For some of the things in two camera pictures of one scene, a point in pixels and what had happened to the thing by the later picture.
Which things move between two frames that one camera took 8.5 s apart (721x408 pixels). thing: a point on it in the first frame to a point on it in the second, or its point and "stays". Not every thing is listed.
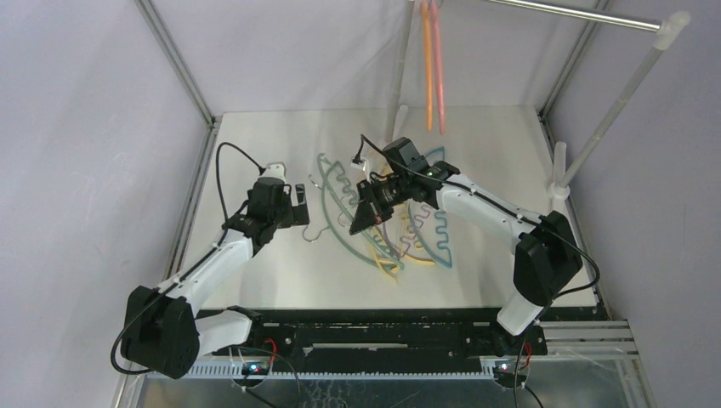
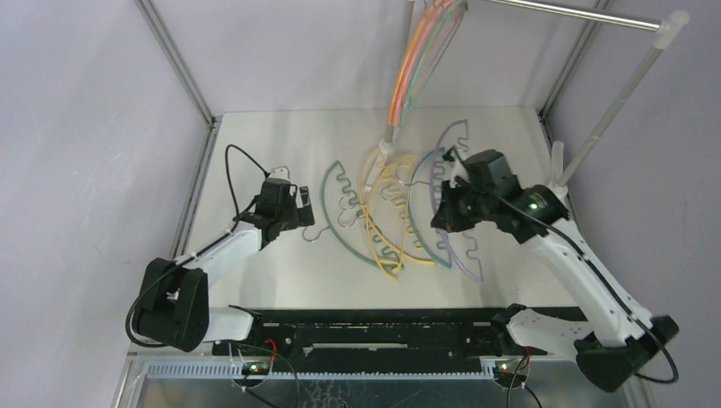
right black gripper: [371, 200] to [451, 205]
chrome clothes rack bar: [620, 19] stays
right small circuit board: [505, 367] stays
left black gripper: [296, 214] stays
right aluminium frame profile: [634, 382] stays
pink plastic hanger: [436, 5] to [436, 14]
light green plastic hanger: [332, 233] to [429, 46]
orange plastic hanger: [428, 73] to [423, 14]
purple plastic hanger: [408, 238] to [479, 275]
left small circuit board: [255, 368] stays
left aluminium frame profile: [213, 124] stays
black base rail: [333, 336] stays
